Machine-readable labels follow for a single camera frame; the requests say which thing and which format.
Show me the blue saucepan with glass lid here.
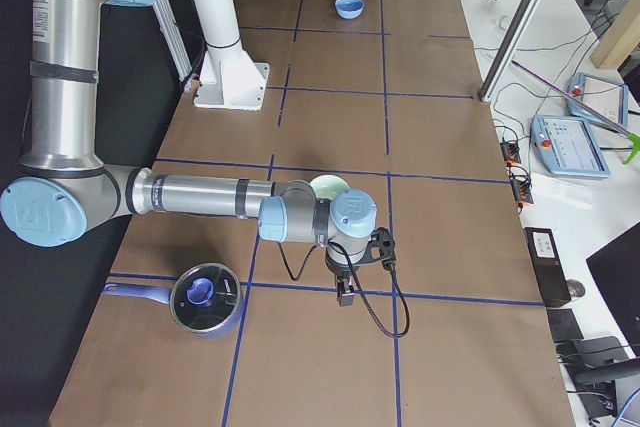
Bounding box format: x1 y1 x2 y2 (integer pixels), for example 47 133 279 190
103 263 245 338

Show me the black orange connector cable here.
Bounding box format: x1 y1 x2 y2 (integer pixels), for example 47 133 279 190
499 136 534 209

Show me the aluminium frame post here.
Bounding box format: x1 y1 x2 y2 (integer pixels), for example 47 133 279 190
478 0 541 102

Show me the black power adapter box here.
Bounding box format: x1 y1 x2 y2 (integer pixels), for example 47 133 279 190
523 227 571 308

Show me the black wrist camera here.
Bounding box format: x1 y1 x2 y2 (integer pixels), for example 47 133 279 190
368 227 397 272

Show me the near teach pendant tablet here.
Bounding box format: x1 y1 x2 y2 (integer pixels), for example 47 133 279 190
531 115 610 179

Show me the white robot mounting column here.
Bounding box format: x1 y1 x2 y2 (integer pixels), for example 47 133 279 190
194 0 270 111

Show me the black monitor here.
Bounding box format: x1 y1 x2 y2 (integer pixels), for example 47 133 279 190
587 228 639 354

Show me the teach pendant tablet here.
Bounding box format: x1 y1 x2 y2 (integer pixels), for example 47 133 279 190
531 115 610 179
569 72 629 127

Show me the blue bowl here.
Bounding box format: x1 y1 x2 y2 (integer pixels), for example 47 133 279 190
334 0 365 20

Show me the far teach pendant tablet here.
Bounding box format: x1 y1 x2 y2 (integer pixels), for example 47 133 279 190
569 72 629 127

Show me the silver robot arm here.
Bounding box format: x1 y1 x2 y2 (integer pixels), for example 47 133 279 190
1 0 376 306

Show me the reacher grabber stick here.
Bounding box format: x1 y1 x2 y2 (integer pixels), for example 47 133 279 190
511 60 639 165

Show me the light green bowl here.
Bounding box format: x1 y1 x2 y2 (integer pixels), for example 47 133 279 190
309 174 350 201

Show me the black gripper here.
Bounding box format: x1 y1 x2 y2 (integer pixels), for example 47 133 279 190
325 244 358 307

